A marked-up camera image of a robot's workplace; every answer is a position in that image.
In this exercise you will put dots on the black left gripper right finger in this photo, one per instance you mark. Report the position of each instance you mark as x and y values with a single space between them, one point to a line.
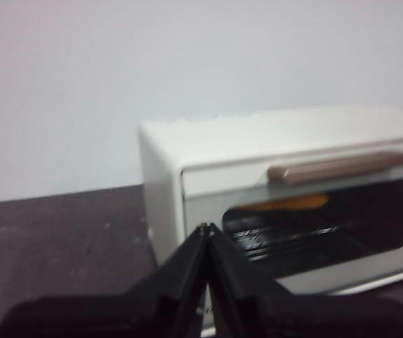
275 313

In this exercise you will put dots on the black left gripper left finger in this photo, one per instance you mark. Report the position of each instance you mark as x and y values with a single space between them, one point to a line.
134 313

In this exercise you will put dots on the yellow corn cob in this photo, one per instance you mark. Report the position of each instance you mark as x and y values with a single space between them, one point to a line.
293 203

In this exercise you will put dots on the white toaster oven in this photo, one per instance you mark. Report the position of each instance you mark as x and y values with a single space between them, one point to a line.
162 176

